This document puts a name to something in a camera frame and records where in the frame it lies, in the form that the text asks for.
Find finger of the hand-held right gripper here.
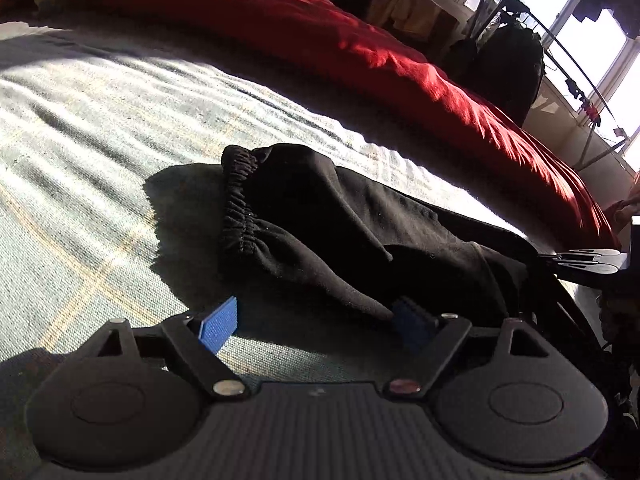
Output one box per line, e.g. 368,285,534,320
542,261,626,288
537,248,623,263

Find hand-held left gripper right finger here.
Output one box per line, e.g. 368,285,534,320
384,296,576,398

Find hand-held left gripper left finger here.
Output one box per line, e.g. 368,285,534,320
55,296,249,402

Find black pants with white drawstring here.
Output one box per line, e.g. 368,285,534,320
220,142,616,356

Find metal clothes rack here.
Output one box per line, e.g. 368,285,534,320
475,0,640,171

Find orange hanging clothes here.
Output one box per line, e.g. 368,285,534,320
370,0,441,36

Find hanging dark jackets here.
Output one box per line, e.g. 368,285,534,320
450,20,546,126

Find window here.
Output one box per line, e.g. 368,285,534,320
415,0,640,171

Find red quilt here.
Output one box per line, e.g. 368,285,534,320
55,0,621,251

